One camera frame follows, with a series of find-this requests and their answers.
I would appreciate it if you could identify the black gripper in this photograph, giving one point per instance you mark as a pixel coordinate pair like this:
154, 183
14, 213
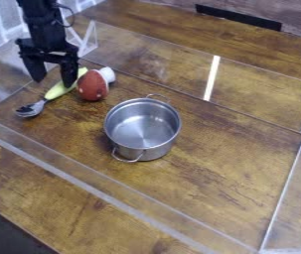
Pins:
46, 47

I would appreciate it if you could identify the red toy mushroom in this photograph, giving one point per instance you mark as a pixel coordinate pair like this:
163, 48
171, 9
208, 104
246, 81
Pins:
92, 84

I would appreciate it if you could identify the black strip on table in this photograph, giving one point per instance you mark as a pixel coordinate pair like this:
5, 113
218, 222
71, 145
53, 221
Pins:
241, 18

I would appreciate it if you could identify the small steel pot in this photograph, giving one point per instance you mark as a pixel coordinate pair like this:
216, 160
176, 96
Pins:
141, 127

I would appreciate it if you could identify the clear acrylic bracket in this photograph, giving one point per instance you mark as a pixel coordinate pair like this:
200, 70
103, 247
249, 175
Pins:
85, 42

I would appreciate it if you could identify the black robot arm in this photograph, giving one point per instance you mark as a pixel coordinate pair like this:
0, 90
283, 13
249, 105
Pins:
41, 12

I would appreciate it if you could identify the green handled metal spoon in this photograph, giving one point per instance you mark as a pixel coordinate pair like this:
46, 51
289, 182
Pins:
33, 109

